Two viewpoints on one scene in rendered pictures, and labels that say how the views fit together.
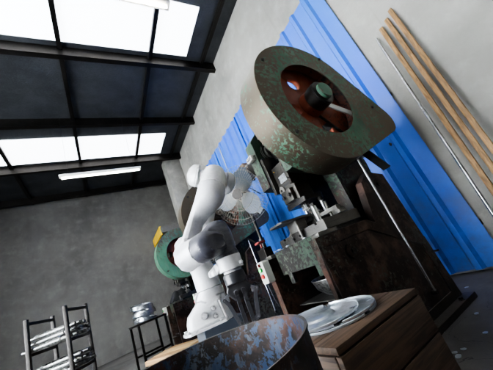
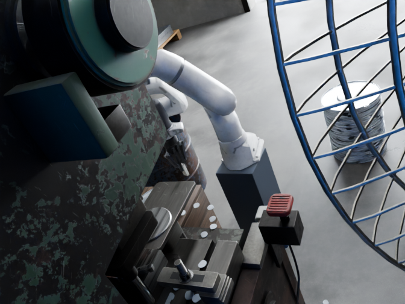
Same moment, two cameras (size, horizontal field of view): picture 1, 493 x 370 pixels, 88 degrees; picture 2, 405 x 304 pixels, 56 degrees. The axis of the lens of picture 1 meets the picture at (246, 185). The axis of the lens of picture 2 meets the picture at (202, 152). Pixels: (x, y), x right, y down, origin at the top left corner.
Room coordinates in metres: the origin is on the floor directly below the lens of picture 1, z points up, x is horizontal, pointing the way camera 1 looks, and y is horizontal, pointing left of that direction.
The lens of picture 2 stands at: (2.43, -0.30, 1.41)
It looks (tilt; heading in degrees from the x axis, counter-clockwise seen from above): 31 degrees down; 159
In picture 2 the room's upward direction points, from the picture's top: 24 degrees counter-clockwise
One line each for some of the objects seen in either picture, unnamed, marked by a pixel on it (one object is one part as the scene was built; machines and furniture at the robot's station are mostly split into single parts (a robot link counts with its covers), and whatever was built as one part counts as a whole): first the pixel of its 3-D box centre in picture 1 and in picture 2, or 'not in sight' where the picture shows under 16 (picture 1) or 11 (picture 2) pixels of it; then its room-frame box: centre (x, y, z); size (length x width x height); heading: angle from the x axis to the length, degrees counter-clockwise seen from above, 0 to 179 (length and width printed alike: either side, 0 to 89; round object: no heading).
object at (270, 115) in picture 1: (316, 112); not in sight; (1.45, -0.58, 1.33); 1.03 x 0.28 x 0.82; 124
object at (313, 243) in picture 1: (384, 247); not in sight; (1.53, -0.57, 0.45); 0.92 x 0.12 x 0.90; 124
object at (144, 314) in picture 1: (149, 332); not in sight; (3.77, 2.00, 0.40); 0.45 x 0.40 x 0.79; 46
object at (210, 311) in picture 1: (205, 308); (238, 142); (1.17, 0.36, 0.52); 0.22 x 0.19 x 0.14; 119
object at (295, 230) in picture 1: (294, 230); (167, 227); (1.58, -0.16, 0.72); 0.25 x 0.14 x 0.14; 124
